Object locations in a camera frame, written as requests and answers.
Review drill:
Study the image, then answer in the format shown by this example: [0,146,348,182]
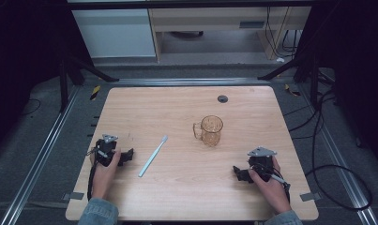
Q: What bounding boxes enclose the grey table bracket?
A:
[61,191,85,202]
[299,191,322,203]

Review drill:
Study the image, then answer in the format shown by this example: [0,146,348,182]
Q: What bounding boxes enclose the yellow black tape strip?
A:
[283,83,302,98]
[89,84,101,101]

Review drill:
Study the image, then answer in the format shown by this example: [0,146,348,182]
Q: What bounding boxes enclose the aluminium floor rail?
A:
[0,85,82,225]
[297,82,378,225]
[110,77,272,87]

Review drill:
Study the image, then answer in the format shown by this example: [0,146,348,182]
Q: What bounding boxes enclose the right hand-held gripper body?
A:
[247,146,279,183]

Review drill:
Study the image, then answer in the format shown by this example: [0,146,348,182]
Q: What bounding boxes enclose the black metal stand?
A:
[56,34,120,113]
[257,46,338,111]

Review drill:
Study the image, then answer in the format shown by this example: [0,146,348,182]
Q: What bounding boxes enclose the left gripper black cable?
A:
[86,149,100,202]

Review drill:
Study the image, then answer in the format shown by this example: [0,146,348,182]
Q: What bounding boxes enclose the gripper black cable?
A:
[253,165,292,203]
[86,149,100,202]

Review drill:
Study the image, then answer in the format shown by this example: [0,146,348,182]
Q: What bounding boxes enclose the white toothbrush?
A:
[137,134,170,179]

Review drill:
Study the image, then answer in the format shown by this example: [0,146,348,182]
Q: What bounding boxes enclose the person's right hand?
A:
[248,156,293,216]

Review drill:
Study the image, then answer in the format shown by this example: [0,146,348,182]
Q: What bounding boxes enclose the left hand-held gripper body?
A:
[94,133,119,168]

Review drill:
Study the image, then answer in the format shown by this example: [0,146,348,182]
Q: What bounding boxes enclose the black hanging cables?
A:
[265,7,303,60]

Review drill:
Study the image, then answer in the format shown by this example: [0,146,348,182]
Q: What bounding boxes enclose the black floor cable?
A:
[283,88,374,212]

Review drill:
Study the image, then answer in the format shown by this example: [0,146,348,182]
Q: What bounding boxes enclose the amber glass cup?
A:
[192,114,225,148]

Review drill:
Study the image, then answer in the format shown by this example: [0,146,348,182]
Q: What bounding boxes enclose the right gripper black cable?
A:
[253,165,292,203]

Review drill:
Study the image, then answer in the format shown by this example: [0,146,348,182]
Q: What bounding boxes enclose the white cabinet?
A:
[71,8,158,59]

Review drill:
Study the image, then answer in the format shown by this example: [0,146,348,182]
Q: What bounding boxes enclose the person's left hand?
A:
[89,149,122,201]

